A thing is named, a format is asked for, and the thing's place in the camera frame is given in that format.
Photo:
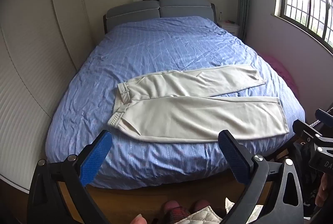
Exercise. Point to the blue floral striped bedsheet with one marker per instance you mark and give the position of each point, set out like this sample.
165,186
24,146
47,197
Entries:
156,57

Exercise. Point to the cream pants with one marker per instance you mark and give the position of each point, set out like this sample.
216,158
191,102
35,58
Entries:
195,117

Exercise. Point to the grey headboard cushion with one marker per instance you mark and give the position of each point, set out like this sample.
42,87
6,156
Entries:
131,14
186,6

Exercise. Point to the person's right hand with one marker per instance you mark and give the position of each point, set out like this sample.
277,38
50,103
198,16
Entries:
322,188

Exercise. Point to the white ribbed wardrobe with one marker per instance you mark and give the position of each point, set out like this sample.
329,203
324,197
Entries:
31,57

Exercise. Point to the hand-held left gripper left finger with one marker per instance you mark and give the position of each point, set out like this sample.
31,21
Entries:
96,159

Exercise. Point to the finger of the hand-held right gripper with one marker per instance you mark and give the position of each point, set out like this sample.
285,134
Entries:
324,115
304,129

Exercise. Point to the person's left hand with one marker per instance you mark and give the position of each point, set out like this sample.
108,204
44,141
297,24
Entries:
138,219

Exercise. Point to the pink slipper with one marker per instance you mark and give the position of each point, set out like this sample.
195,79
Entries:
201,204
171,205

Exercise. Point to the pink cloth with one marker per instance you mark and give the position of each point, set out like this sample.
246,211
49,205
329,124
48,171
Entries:
281,70

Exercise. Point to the white quilted jacket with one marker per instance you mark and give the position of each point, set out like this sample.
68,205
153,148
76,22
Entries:
203,217

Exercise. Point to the grey padded headboard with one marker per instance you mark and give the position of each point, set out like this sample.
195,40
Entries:
104,24

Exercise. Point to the red plaid cloth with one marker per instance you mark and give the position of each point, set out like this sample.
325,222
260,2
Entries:
177,216

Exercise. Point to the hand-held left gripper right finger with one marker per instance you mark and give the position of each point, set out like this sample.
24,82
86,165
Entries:
234,159

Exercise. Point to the white nightstand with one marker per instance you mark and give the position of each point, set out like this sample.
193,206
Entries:
231,28

